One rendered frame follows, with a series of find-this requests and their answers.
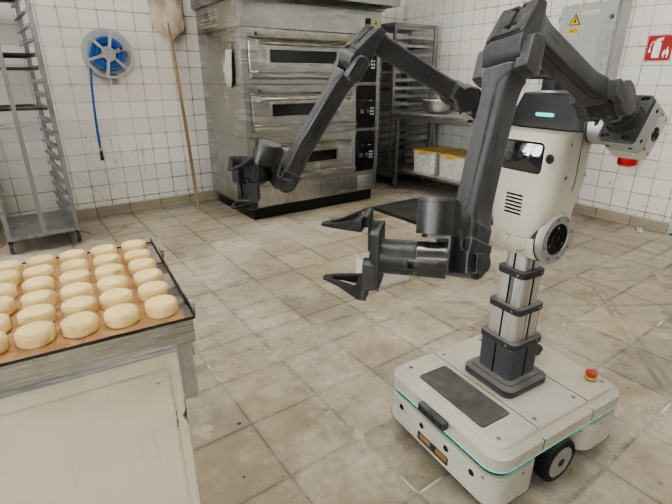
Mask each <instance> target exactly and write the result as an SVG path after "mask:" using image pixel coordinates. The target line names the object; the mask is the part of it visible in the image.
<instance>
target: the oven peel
mask: <svg viewBox="0 0 672 504"><path fill-rule="evenodd" d="M148 6H149V12H150V18H151V24H152V26H153V28H154V29H155V30H156V31H158V32H159V33H160V34H162V35H163V36H164V37H165V38H166V39H167V40H168V42H170V48H171V53H172V59H173V65H174V71H175V76H176V82H177V88H178V94H179V100H180V106H181V111H182V117H183V124H184V130H185V136H186V142H187V148H188V154H189V161H190V167H191V174H192V180H193V187H194V194H195V200H196V207H197V210H199V209H200V205H199V198H198V192H197V185H196V178H195V172H194V165H193V159H192V152H191V146H190V139H189V133H188V127H187V121H186V115H185V109H184V103H183V97H182V91H181V85H180V79H179V73H178V67H177V62H176V56H175V50H174V45H173V41H174V39H175V38H176V36H178V35H179V34H180V33H181V32H182V31H183V30H184V27H185V26H184V20H183V13H182V7H181V1H180V0H148Z"/></svg>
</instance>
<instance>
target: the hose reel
mask: <svg viewBox="0 0 672 504"><path fill-rule="evenodd" d="M81 54H82V58H83V60H84V62H85V64H86V65H87V67H88V68H89V72H90V85H91V96H92V104H93V112H94V120H95V127H96V133H97V139H98V144H99V151H100V157H101V160H104V157H103V152H102V147H101V142H100V137H99V131H98V124H97V117H96V109H95V101H94V91H93V80H92V72H94V73H95V74H97V75H99V76H101V77H104V78H110V79H114V80H112V84H113V85H117V81H116V80H115V78H120V77H123V76H124V75H126V74H127V73H128V72H129V71H130V70H131V68H132V66H133V62H134V54H133V50H132V47H131V45H130V43H129V42H128V40H127V39H126V38H125V37H124V36H123V35H121V34H120V33H119V32H117V31H115V30H112V29H109V28H98V29H95V30H93V31H91V32H89V33H88V34H87V35H86V36H85V37H84V39H83V41H82V43H81Z"/></svg>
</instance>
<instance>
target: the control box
mask: <svg viewBox="0 0 672 504"><path fill-rule="evenodd" d="M177 348H178V357H179V363H180V369H181V376H182V382H183V389H184V396H185V399H188V398H192V397H195V396H198V393H199V389H198V383H197V376H196V369H195V361H194V354H193V347H192V342H191V343H187V344H184V345H180V346H177Z"/></svg>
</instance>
